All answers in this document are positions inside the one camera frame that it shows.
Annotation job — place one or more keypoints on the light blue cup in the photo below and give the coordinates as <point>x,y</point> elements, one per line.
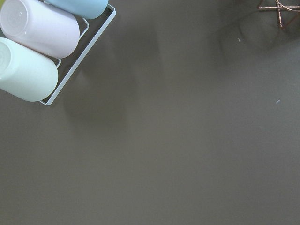
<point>88,9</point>

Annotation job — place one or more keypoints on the mint green cup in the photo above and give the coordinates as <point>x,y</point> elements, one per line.
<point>25,73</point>

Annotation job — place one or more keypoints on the pink cup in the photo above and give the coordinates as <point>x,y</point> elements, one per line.
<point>40,27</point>

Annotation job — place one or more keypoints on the white wire cup rack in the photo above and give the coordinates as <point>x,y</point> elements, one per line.
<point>90,31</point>

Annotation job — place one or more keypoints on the copper wire bottle rack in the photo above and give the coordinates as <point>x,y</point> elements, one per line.
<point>279,8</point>

